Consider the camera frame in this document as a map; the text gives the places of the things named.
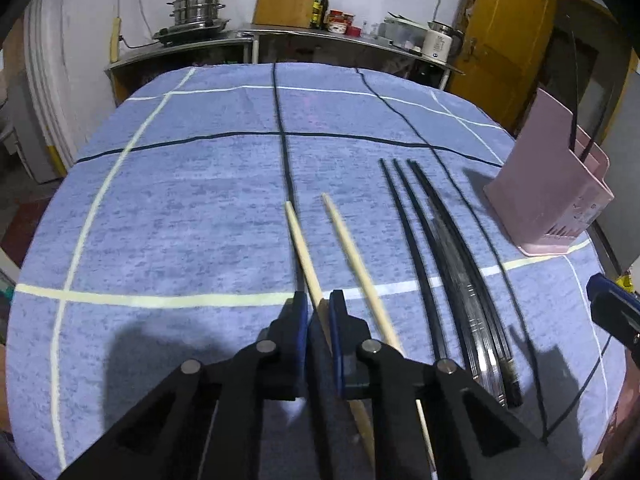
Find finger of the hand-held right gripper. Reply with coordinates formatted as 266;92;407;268
586;272;640;357

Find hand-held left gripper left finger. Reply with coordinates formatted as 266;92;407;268
60;290;311;480

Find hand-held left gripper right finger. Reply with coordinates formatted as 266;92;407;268
327;289;586;480

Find wooden chopstick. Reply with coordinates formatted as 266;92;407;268
283;201;377;463
321;192;438;478

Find silver banded black chopstick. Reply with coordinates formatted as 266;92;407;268
432;202;508;408

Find pink utensil holder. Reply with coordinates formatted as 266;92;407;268
482;87;615;257

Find blue checked tablecloth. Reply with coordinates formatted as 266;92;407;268
5;62;628;480

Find yellow wooden door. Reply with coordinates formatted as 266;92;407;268
446;0;557;132

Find steel kitchen counter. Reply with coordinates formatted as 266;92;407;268
247;26;466;92

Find red lidded jars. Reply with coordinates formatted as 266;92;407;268
327;9;356;34

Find black induction cooker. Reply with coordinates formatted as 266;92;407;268
151;19;232;47

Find white electric kettle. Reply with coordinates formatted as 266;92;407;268
419;20;464;63

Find steel steamer pot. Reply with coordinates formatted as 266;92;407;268
167;0;231;28

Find beige power strip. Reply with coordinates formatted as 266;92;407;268
108;16;124;64

